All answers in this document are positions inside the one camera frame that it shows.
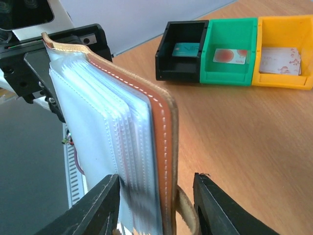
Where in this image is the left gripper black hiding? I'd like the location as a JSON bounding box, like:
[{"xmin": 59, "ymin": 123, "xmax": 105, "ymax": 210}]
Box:
[{"xmin": 0, "ymin": 24, "xmax": 112, "ymax": 122}]

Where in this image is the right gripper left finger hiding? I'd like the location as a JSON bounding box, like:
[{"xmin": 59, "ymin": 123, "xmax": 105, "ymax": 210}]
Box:
[{"xmin": 36, "ymin": 174, "xmax": 120, "ymax": 235}]

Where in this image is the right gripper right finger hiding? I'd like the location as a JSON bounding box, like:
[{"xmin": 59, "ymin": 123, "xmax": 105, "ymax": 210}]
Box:
[{"xmin": 193, "ymin": 173, "xmax": 278, "ymax": 235}]

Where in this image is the brown leather card holder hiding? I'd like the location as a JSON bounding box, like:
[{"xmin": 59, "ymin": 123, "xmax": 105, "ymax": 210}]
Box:
[{"xmin": 42, "ymin": 33, "xmax": 200, "ymax": 235}]

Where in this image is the red white credit card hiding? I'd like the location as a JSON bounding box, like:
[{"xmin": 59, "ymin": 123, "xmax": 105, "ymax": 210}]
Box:
[{"xmin": 213, "ymin": 48, "xmax": 248, "ymax": 65}]

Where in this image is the teal card in black bin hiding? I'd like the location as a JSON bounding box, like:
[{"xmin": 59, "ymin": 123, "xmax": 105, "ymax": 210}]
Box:
[{"xmin": 172, "ymin": 43, "xmax": 200, "ymax": 57}]

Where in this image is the cards stack in yellow bin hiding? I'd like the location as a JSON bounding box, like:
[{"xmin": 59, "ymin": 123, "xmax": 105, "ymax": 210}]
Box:
[{"xmin": 259, "ymin": 47, "xmax": 301, "ymax": 75}]

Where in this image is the black plastic bin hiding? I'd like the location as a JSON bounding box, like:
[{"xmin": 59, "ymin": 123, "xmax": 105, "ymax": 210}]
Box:
[{"xmin": 155, "ymin": 20, "xmax": 209, "ymax": 83}]

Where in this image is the green plastic bin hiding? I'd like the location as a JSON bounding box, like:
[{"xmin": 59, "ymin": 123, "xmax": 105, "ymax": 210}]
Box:
[{"xmin": 200, "ymin": 18, "xmax": 258, "ymax": 86}]

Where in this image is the yellow plastic bin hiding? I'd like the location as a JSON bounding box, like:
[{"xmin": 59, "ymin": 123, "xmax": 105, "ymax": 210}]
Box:
[{"xmin": 251, "ymin": 15, "xmax": 313, "ymax": 90}]

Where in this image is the grey slotted cable duct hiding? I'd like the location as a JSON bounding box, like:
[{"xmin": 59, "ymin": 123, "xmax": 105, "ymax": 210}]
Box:
[{"xmin": 63, "ymin": 122, "xmax": 89, "ymax": 209}]

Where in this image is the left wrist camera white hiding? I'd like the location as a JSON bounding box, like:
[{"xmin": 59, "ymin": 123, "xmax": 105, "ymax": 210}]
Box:
[{"xmin": 0, "ymin": 0, "xmax": 74, "ymax": 43}]

